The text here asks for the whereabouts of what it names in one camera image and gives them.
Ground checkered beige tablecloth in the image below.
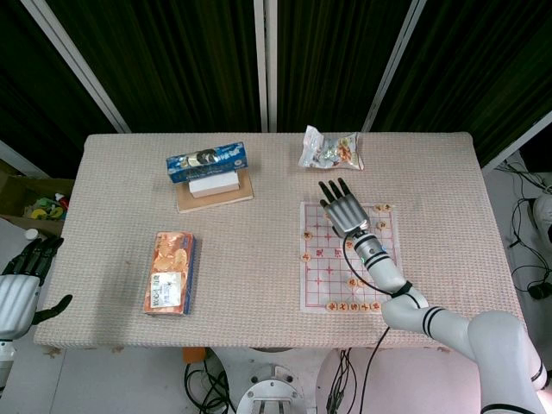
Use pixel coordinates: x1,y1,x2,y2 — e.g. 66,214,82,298
33,131,526,349

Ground cardboard box with toys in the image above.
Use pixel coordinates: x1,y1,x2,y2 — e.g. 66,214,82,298
0,158,75,236

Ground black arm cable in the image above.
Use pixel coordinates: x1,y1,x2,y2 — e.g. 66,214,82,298
343,235,413,414

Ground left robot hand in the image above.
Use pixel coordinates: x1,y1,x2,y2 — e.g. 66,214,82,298
0,235,74,341

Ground blue cookie box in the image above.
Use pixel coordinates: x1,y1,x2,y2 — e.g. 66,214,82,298
166,141,251,185

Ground wooden board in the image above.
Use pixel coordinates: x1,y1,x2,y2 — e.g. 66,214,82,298
175,168,255,214

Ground white small box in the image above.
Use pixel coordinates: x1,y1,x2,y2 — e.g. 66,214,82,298
188,169,241,199

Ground clear snack bag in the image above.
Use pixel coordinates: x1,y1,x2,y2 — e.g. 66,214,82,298
298,124,365,171

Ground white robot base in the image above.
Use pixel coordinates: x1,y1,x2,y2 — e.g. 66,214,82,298
235,362,318,414

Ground black floor cables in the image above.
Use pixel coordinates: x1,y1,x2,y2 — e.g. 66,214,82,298
491,161,552,301

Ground paper chinese chess board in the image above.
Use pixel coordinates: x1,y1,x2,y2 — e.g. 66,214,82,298
299,201,404,313

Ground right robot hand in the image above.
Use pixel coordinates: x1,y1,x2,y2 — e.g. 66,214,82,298
317,177,371,239

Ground orange cookie box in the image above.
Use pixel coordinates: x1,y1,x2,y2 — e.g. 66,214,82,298
142,231,203,318

